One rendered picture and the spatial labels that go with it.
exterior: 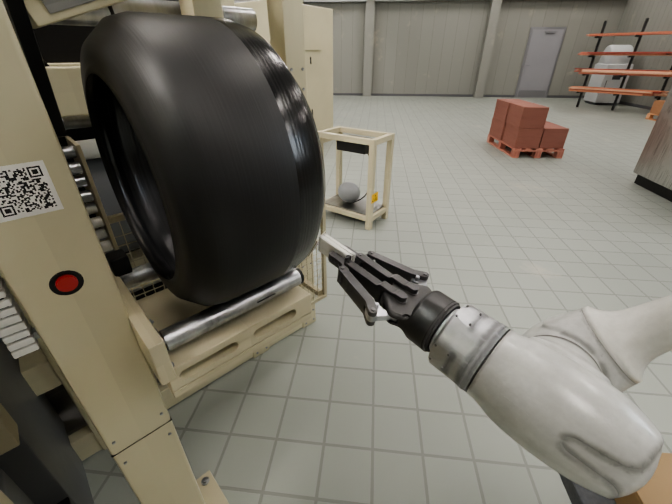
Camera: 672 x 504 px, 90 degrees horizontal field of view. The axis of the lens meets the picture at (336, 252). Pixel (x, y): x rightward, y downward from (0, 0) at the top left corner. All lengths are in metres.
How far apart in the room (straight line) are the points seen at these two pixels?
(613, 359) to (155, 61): 0.69
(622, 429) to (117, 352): 0.78
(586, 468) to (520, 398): 0.07
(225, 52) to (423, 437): 1.51
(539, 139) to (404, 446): 5.25
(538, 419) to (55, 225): 0.69
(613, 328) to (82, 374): 0.85
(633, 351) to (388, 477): 1.17
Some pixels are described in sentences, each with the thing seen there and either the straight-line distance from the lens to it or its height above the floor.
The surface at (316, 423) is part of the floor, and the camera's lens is 1.65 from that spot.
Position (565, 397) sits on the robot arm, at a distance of 0.40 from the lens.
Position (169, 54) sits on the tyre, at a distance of 0.59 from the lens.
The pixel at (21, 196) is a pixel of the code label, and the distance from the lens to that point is 0.66.
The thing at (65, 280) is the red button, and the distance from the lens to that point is 0.71.
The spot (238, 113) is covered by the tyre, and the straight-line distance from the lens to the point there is 0.56.
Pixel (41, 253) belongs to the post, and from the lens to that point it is 0.69.
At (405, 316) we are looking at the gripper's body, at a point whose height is 1.10.
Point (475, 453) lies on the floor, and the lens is 1.68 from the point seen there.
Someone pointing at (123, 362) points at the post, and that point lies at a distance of 0.84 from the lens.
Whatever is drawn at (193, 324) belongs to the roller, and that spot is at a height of 0.92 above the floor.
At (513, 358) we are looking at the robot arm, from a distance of 0.40.
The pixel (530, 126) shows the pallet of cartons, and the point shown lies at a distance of 6.06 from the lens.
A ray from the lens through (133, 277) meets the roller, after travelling 0.98.
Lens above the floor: 1.39
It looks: 30 degrees down
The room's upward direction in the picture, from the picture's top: straight up
